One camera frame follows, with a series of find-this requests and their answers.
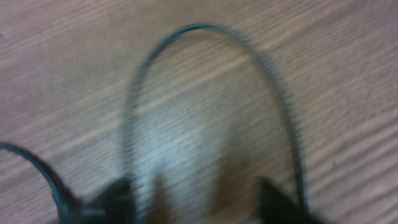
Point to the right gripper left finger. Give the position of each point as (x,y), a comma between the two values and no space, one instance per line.
(114,205)

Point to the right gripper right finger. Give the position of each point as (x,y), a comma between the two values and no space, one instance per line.
(276,208)

